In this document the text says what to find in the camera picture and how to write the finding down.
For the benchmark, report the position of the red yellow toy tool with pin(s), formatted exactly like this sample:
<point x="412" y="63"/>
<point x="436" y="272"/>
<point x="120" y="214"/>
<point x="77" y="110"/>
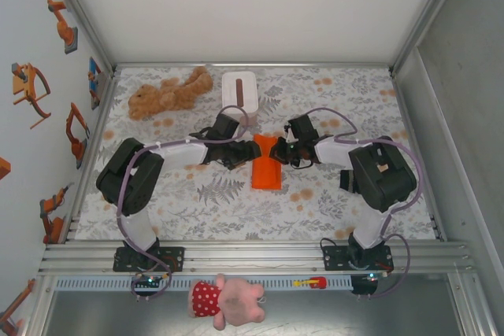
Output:
<point x="318" y="282"/>

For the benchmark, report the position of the orange block sticker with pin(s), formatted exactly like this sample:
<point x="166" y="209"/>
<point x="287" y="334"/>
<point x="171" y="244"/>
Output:
<point x="4" y="168"/>

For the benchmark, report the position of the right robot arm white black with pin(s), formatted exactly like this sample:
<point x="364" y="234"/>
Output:
<point x="334" y="151"/>

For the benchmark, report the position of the orange gripper claw sticker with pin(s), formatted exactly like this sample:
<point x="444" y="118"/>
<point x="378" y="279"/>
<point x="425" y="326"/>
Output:
<point x="23" y="84"/>

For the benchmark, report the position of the floral tablecloth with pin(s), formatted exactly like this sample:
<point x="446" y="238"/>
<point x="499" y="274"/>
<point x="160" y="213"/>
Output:
<point x="236" y="214"/>

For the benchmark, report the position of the aluminium frame post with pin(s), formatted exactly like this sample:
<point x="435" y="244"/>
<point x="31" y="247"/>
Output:
<point x="78" y="13"/>
<point x="429" y="13"/>

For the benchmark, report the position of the aluminium side rail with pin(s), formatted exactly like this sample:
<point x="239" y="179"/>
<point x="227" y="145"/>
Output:
<point x="407" y="115"/>
<point x="99" y="123"/>

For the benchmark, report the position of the wide aluminium frame beam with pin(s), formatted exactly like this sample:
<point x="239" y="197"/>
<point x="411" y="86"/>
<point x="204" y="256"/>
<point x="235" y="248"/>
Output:
<point x="256" y="257"/>

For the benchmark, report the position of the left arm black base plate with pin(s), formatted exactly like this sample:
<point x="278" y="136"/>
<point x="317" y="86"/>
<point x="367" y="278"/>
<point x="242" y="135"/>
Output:
<point x="175" y="259"/>

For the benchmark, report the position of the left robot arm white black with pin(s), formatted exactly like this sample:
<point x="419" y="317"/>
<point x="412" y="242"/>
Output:
<point x="177" y="155"/>

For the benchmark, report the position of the brown teddy bear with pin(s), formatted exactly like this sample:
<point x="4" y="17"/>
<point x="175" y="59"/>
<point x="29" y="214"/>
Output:
<point x="165" y="96"/>

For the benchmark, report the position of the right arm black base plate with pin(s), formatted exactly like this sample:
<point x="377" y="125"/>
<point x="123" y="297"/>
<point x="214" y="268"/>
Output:
<point x="334" y="259"/>

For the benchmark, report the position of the orange cloth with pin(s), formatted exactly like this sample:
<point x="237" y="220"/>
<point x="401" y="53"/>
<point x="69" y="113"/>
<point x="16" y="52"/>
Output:
<point x="267" y="174"/>

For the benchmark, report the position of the blue orange machine sticker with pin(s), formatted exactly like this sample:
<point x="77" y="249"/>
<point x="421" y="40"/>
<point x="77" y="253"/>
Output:
<point x="94" y="80"/>

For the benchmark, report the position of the white tissue box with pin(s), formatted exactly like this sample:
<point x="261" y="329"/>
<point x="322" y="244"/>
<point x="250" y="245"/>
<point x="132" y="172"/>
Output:
<point x="240" y="88"/>

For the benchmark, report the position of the pink plush toy dotted dress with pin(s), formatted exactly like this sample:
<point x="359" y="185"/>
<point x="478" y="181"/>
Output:
<point x="236" y="300"/>

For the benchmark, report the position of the small circuit board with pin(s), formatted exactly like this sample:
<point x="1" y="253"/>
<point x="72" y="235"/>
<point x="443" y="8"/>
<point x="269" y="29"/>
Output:
<point x="372" y="276"/>
<point x="150" y="281"/>

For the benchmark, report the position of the thin aluminium frame rail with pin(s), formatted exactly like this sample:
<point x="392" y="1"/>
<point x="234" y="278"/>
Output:
<point x="252" y="65"/>

